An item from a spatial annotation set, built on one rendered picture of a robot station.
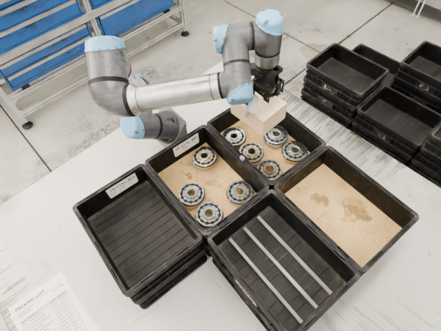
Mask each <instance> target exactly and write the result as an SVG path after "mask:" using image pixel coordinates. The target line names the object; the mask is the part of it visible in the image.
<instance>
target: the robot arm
mask: <svg viewBox="0 0 441 331"><path fill-rule="evenodd" d="M283 32H284V17H283V15H282V14H281V13H280V12H279V11H277V10H274V9H265V10H263V11H261V12H259V13H258V15H257V17H256V19H255V20H254V21H251V22H240V23H233V24H230V23H227V24H221V25H218V26H215V27H214V28H213V43H214V49H215V52H216V53H217V54H222V62H223V69H224V71H223V72H215V73H211V74H204V75H200V76H192V77H186V78H181V79H174V80H170V81H162V82H159V83H151V84H150V83H149V81H148V78H147V77H146V76H144V75H141V74H134V73H133V72H132V68H131V63H130V61H129V59H128V58H127V56H126V53H125V44H124V40H122V39H121V38H119V37H115V36H109V35H101V36H96V37H91V38H89V39H88V40H86V42H85V56H86V62H87V74H88V80H89V92H90V94H91V97H92V99H93V100H94V101H95V102H96V104H97V105H98V106H99V107H101V109H103V110H105V111H107V112H108V113H111V114H113V115H116V116H121V118H120V127H121V130H122V132H123V134H124V135H126V137H128V138H130V139H137V140H139V139H155V140H157V141H159V142H162V143H171V142H173V141H174V140H175V139H176V137H177V135H178V133H179V120H178V118H177V116H176V115H175V113H174V112H172V111H168V110H164V111H161V112H158V113H152V111H153V110H158V109H162V108H170V107H175V106H182V105H187V104H195V103H199V102H207V101H212V100H220V99H227V102H228V104H231V105H237V104H244V116H245V117H247V115H248V113H249V112H252V113H254V114H258V113H259V107H258V106H257V102H258V99H259V97H258V96H257V95H255V92H257V93H258V94H259V95H261V96H262V97H263V100H264V101H266V102H267V103H269V100H270V98H271V97H274V96H278V95H279V94H281V95H282V93H283V89H284V81H285V80H283V79H282V78H280V77H279V74H280V73H281V72H283V68H282V67H281V66H279V65H278V64H279V60H280V50H281V44H282V34H283ZM252 50H255V57H254V62H252V63H250V60H249V51H252ZM251 76H254V78H253V80H252V78H251ZM282 83H283V84H282ZM281 86H282V89H281ZM281 92H282V93H281Z"/></svg>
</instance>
